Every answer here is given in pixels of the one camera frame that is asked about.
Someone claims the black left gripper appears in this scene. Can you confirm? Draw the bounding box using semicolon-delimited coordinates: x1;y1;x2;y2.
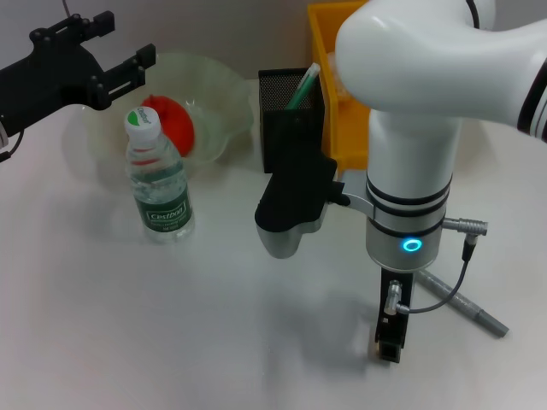
0;11;156;134

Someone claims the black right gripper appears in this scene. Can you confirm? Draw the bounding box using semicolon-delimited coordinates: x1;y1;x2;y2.
374;265;416;365

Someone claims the grey marker pen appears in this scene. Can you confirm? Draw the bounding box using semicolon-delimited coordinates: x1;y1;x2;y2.
416;268;510;341

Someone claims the orange fruit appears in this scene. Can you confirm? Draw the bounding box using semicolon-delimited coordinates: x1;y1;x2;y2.
139;94;197;158

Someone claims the clear green-label water bottle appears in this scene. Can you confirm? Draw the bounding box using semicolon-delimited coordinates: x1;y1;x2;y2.
123;106;197;246

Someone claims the mint green utility knife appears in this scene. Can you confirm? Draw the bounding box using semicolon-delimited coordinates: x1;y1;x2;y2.
285;61;322;110

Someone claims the pale green glass fruit plate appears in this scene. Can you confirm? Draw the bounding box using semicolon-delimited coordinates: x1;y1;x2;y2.
62;51;256;181

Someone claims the black mesh pen holder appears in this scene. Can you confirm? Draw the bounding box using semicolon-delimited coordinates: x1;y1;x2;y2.
257;67;326;175

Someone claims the yellow plastic bin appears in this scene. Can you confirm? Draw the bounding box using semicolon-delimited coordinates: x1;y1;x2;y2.
306;0;372;173

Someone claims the thin right arm cable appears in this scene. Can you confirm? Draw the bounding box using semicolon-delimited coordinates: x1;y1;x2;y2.
395;234;480;315

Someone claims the thin arm cable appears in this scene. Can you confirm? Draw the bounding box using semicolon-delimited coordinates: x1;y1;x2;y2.
0;130;26;163
395;234;480;315

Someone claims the thin left arm cable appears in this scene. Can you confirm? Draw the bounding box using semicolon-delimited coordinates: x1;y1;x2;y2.
0;130;26;163

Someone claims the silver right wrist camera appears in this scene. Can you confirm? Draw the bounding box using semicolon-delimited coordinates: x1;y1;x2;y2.
254;143;346;261

